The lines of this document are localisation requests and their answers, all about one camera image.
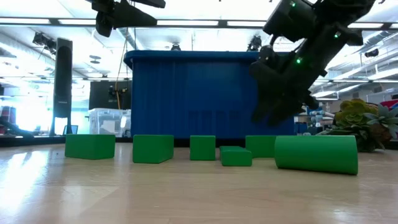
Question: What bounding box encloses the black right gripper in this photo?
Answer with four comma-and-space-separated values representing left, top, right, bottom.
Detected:
248, 51, 327, 127

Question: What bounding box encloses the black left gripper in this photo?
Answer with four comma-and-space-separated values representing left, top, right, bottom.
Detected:
91, 0, 166, 37

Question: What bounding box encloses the large blue plastic bin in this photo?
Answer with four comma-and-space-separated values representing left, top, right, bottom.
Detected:
123, 50, 295, 141

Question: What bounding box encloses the clear plastic block box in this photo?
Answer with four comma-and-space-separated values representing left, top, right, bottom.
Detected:
88, 107, 132, 138

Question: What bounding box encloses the green foam block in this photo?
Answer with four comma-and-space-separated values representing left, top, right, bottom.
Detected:
132, 134, 175, 164
190, 134, 216, 161
245, 134, 277, 159
64, 134, 116, 161
220, 146, 253, 167

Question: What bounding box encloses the green foam cylinder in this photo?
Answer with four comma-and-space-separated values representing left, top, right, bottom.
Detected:
274, 135, 359, 175

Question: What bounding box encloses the artificial succulent in black pot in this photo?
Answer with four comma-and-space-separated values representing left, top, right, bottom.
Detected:
317, 98, 398, 153

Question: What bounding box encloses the black background monitor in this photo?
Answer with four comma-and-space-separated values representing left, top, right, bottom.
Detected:
88, 80, 133, 110

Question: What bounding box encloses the black pillar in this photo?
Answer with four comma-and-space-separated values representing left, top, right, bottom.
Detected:
52, 37, 73, 137

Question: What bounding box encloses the red background object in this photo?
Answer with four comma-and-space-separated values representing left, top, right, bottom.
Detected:
379, 99, 398, 110

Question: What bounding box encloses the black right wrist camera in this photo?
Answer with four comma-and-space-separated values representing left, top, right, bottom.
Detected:
257, 45, 280, 68

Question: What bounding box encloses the black hanging camera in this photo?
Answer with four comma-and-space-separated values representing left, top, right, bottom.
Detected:
247, 35, 263, 52

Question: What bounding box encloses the black ceiling camera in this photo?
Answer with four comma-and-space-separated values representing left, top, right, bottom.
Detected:
32, 31, 57, 53

